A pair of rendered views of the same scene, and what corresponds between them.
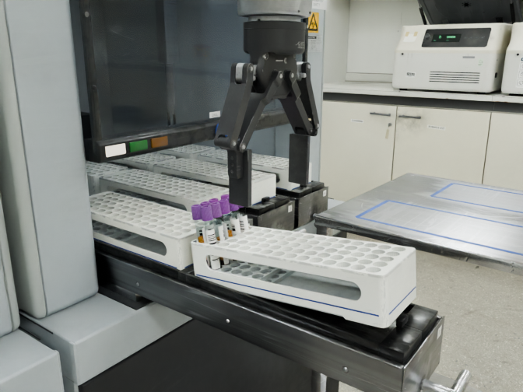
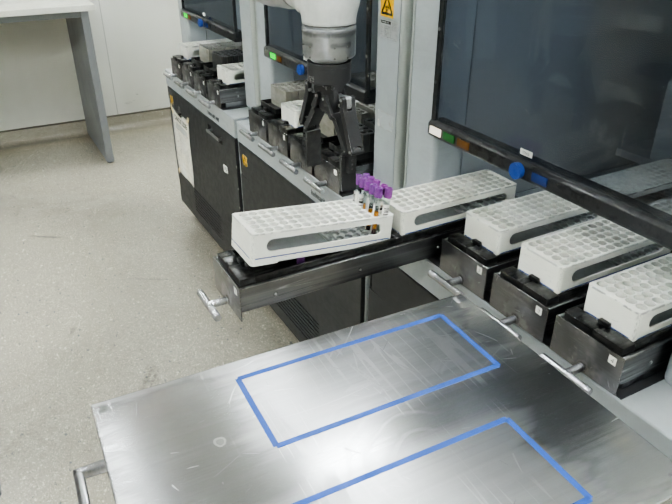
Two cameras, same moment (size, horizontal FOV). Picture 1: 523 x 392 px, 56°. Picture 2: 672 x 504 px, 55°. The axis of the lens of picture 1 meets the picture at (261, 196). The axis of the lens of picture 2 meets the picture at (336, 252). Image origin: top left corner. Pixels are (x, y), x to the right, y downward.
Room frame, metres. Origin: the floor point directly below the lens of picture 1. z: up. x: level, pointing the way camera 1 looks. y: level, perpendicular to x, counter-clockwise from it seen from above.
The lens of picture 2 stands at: (1.10, -1.03, 1.41)
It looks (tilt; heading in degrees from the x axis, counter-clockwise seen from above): 29 degrees down; 114
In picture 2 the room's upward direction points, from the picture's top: straight up
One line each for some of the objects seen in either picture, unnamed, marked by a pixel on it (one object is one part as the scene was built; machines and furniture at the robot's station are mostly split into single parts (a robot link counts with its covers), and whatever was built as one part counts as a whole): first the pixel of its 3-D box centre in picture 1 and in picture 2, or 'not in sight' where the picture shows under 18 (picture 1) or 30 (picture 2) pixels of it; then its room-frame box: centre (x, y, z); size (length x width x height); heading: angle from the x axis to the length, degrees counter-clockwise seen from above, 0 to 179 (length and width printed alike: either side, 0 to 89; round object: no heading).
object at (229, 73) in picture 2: not in sight; (259, 71); (-0.14, 1.05, 0.83); 0.30 x 0.10 x 0.06; 53
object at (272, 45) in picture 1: (273, 60); (329, 85); (0.63, -0.02, 1.12); 0.08 x 0.07 x 0.09; 143
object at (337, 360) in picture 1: (219, 285); (374, 244); (0.70, 0.06, 0.78); 0.73 x 0.14 x 0.09; 53
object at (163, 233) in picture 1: (140, 228); (447, 202); (0.80, 0.21, 0.83); 0.30 x 0.10 x 0.06; 53
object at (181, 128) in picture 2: not in sight; (180, 145); (-0.65, 1.18, 0.43); 0.27 x 0.02 x 0.36; 143
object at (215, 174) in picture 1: (212, 182); (597, 251); (1.11, 0.11, 0.83); 0.30 x 0.10 x 0.06; 53
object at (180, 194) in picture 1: (163, 197); (537, 219); (0.99, 0.21, 0.83); 0.30 x 0.10 x 0.06; 53
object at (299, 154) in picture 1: (299, 159); (347, 171); (0.68, -0.05, 0.98); 0.03 x 0.01 x 0.07; 53
